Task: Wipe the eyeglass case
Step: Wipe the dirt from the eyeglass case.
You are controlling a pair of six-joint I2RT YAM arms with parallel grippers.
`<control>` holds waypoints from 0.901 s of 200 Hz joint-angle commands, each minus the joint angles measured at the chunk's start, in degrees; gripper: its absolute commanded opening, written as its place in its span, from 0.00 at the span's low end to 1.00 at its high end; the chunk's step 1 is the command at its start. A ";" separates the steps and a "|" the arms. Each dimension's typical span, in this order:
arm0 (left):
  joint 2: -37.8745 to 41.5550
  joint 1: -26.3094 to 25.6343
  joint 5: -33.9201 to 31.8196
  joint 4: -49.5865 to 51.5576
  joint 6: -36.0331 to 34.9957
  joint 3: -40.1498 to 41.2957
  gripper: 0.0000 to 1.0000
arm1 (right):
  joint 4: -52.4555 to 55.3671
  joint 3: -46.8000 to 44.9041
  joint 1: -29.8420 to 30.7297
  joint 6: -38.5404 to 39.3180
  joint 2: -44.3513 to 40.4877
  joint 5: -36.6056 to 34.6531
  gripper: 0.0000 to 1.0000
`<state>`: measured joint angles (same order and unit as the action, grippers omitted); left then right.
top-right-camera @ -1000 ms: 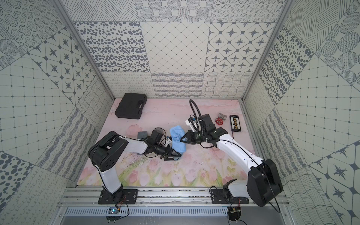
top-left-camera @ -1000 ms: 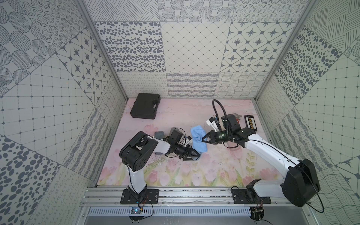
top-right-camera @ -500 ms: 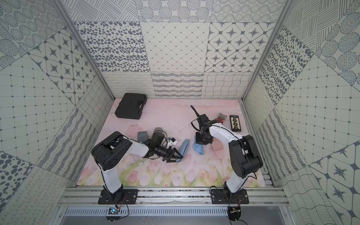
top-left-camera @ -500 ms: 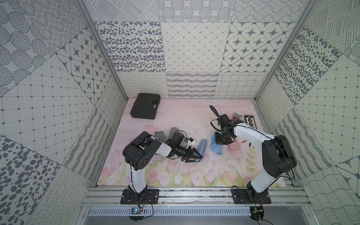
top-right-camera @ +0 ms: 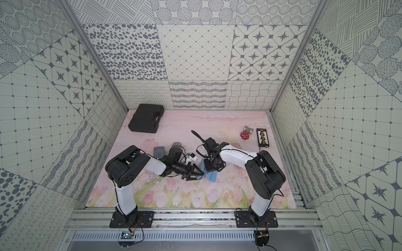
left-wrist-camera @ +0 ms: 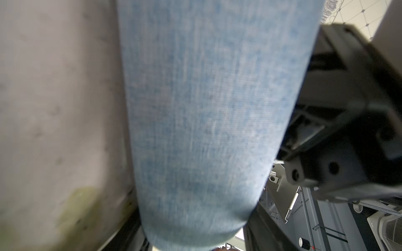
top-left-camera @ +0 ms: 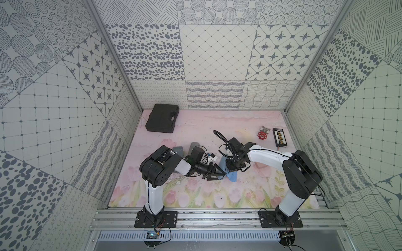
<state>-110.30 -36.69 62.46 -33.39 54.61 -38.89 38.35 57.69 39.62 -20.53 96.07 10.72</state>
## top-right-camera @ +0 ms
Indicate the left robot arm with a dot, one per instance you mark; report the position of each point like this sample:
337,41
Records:
123,169

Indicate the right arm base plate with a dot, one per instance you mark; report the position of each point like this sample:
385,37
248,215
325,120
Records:
256,218

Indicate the black plastic tool case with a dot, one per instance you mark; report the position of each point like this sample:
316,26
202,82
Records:
146,118

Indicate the blue eyeglass case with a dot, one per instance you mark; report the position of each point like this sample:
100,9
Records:
211,176

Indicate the left controller board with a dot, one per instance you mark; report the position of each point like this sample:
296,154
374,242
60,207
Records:
126,240

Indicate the blue microfiber cloth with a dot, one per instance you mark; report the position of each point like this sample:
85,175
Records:
203,165

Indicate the black box with figures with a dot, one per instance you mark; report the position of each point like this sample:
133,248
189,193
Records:
262,136

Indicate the controller board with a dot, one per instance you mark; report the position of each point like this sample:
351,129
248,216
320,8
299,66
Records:
261,238
126,240

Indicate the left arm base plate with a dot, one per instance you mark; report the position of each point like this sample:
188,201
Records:
135,219

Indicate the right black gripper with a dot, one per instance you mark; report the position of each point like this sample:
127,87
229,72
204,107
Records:
209,169

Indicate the aluminium rail frame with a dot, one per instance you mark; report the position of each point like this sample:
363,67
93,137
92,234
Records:
98,219

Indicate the pink eyeglass case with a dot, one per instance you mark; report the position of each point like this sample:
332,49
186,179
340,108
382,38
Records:
237,145

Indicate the right controller board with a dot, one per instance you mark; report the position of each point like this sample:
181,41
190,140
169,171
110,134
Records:
261,238

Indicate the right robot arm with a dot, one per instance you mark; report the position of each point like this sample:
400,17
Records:
265,175

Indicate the white vent grille strip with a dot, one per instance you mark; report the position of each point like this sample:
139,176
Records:
231,235

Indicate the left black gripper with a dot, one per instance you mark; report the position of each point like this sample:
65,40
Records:
187,170

